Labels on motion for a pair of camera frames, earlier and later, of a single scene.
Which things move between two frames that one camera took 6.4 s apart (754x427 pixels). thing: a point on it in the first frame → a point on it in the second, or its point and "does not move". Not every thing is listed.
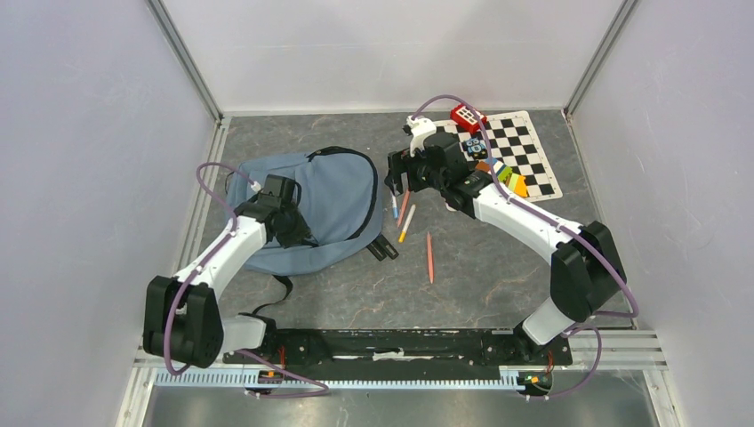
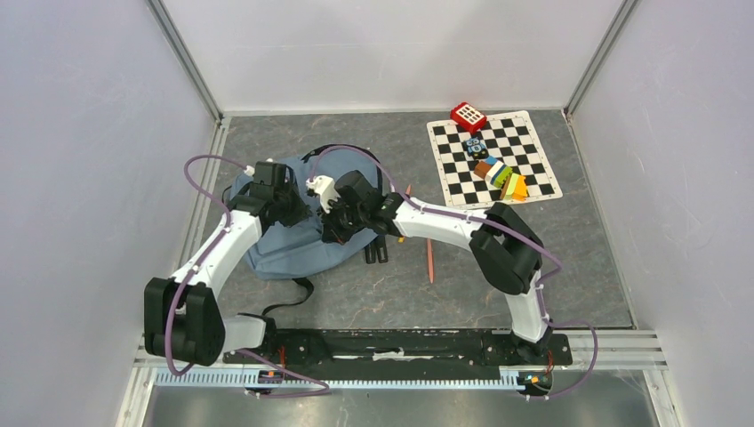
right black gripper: (399, 163) → (332, 231)
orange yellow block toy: (517, 183) does not move
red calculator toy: (464, 116) does not move
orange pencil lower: (430, 256) does not move
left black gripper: (300, 231) → (300, 212)
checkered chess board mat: (515, 142) does not move
